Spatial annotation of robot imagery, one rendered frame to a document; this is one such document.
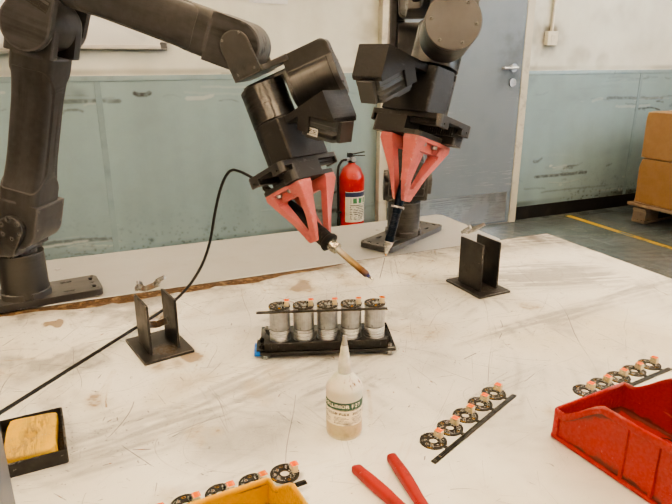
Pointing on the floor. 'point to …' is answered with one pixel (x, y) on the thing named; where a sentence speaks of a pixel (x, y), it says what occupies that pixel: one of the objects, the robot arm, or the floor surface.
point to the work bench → (436, 356)
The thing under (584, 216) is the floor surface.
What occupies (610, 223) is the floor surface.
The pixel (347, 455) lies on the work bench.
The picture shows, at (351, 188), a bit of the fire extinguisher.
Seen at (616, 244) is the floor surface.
